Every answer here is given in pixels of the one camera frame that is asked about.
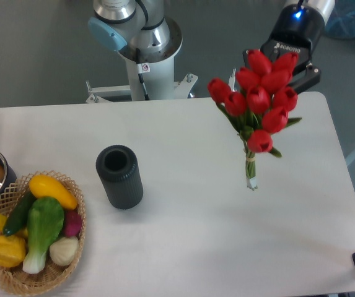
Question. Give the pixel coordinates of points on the green bok choy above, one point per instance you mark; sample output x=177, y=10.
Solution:
x=44, y=224

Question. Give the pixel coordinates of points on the woven wicker basket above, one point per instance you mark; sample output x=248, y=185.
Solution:
x=14, y=280

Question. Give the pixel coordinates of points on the red tulip bouquet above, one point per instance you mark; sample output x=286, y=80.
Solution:
x=261, y=106

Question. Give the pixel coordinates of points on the white garlic bulb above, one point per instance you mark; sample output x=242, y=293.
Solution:
x=63, y=251

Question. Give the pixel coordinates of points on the yellow bell pepper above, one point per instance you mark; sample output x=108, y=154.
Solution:
x=12, y=251

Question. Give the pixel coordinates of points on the yellow squash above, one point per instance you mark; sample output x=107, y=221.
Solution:
x=47, y=186

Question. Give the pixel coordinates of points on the purple radish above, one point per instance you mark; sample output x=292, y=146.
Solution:
x=72, y=223

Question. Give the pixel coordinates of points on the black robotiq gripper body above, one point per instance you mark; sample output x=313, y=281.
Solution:
x=297, y=30

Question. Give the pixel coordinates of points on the green cucumber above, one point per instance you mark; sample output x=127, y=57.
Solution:
x=18, y=217

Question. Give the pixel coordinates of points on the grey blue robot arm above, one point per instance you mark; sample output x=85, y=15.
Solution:
x=130, y=17

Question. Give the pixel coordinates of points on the dark grey ribbed vase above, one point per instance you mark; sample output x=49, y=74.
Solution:
x=118, y=170

